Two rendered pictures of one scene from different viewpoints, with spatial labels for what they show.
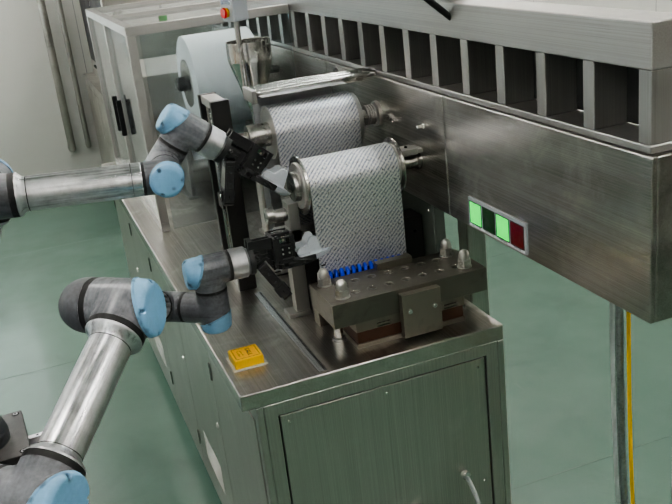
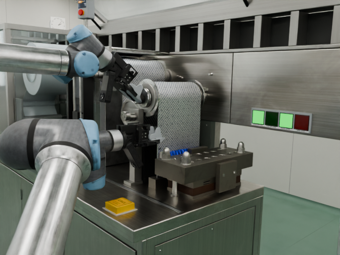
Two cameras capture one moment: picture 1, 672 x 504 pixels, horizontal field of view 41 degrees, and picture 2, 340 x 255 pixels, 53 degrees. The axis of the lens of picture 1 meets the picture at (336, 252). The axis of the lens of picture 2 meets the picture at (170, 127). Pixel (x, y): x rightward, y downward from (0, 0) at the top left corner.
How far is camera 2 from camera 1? 115 cm
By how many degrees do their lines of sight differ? 26
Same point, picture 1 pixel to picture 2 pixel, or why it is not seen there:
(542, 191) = (332, 90)
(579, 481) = not seen: outside the picture
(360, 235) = (179, 132)
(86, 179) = (25, 50)
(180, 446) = not seen: outside the picture
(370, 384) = (205, 222)
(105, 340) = (65, 164)
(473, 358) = (251, 206)
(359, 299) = (198, 164)
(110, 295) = (62, 128)
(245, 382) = (130, 221)
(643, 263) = not seen: outside the picture
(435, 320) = (232, 182)
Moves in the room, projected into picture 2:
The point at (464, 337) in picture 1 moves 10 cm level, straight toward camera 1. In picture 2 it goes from (249, 193) to (262, 202)
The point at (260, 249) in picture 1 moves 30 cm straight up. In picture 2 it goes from (129, 132) to (129, 45)
